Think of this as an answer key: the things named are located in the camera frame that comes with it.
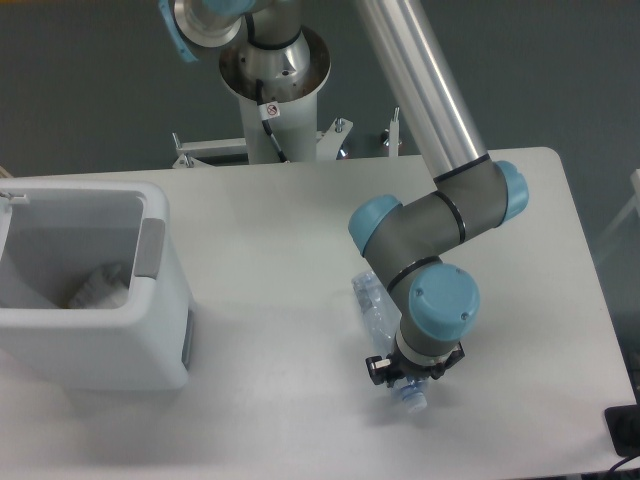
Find white upright bracket with bolt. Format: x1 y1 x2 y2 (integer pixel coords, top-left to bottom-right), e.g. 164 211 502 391
381 106 403 157

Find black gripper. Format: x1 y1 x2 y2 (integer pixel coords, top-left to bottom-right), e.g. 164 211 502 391
365 343 465 388

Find black device at table corner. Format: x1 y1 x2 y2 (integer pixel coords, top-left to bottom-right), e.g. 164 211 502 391
604 405 639 457

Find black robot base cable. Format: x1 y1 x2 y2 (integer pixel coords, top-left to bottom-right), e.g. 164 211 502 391
255 78 292 164

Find crushed clear plastic bottle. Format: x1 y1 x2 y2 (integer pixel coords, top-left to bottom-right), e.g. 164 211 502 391
351 270 429 414

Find white plastic trash can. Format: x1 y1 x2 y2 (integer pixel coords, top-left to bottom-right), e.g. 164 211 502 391
1 179 193 391

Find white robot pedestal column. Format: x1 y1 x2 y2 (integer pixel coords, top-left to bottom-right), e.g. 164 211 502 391
219 27 331 164

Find white metal base frame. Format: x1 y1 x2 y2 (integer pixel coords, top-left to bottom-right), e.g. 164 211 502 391
172 117 354 169

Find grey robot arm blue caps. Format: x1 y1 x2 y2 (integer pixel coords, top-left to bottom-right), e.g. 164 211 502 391
159 1 529 385

